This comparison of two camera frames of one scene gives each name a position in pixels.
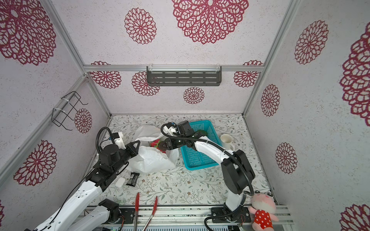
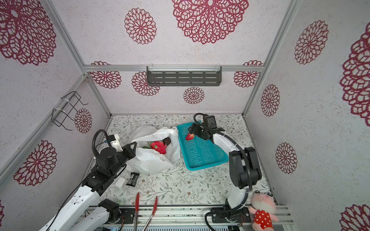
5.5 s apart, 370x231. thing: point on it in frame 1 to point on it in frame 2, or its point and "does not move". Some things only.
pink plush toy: x=264 y=207 does not move
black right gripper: x=170 y=141 to x=198 y=127
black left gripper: x=134 y=151 does not move
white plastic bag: x=149 y=159 does not move
